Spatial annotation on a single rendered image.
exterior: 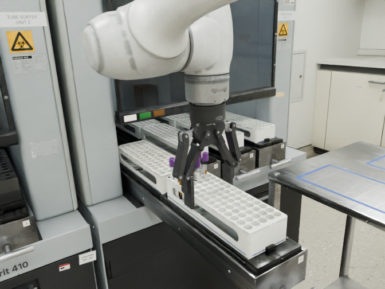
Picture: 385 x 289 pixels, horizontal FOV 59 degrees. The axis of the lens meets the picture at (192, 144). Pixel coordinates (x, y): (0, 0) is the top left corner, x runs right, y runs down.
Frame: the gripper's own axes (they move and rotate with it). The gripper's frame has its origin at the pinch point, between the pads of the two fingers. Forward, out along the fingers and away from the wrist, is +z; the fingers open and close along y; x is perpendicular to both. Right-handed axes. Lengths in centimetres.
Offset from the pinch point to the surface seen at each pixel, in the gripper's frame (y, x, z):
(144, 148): 1.5, 36.0, 0.2
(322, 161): 43.1, 1.6, 4.3
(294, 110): 201, 144, 40
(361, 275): 106, 16, 86
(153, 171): -5.0, 17.3, -0.2
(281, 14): 57, 33, -38
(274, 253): -0.4, -20.3, 4.5
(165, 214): -6.8, 8.8, 7.7
